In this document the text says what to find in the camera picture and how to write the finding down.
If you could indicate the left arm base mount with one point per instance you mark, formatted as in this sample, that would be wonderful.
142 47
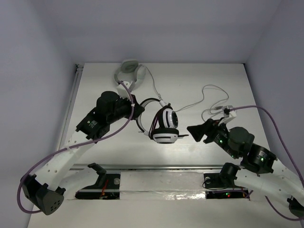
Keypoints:
106 186

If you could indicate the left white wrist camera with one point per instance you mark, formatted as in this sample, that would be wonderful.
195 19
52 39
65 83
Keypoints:
124 89

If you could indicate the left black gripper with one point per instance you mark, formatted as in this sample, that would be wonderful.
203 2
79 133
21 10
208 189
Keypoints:
134 108

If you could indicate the black and white headphones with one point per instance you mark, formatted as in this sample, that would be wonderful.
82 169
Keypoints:
163 129

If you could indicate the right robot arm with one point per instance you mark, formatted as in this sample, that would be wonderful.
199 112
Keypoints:
259 170

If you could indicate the white foam block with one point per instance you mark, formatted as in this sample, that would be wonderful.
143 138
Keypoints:
161 185

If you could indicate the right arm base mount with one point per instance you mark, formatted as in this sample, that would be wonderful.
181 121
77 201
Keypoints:
221 185

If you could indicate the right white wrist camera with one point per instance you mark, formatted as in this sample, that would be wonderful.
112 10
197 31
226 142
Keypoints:
228 114

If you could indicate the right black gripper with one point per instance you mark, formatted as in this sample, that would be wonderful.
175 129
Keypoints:
209 126

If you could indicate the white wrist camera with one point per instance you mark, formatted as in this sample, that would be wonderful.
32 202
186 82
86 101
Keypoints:
124 89
228 114

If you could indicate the aluminium rail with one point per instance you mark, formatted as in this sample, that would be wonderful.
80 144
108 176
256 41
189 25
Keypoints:
160 167

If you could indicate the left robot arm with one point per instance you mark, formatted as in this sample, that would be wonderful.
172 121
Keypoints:
45 184

